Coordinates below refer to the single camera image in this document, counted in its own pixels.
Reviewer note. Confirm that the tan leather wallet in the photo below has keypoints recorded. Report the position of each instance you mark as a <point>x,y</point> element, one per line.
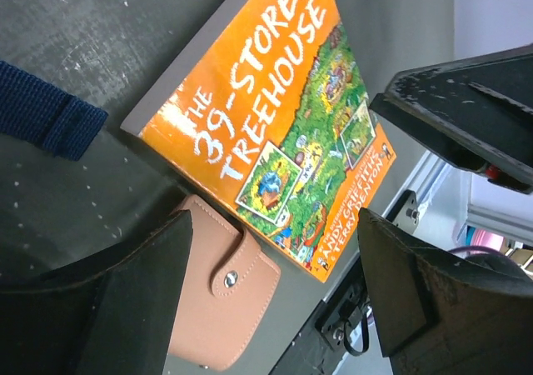
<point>228,286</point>

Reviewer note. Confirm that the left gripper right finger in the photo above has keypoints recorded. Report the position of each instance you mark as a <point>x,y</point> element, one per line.
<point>437,313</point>

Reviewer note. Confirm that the orange treehouse book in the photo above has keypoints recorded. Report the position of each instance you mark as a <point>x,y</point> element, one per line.
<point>265,109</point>

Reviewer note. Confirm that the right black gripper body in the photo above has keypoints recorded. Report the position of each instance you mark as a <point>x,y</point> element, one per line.
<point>474,113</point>

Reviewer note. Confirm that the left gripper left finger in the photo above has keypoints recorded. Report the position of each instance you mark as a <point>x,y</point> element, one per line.
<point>109,313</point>

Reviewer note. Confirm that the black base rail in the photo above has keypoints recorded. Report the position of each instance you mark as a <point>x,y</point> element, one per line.
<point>336,328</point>

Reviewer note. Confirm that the navy blue backpack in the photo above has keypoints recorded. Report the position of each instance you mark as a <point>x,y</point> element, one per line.
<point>44,115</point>

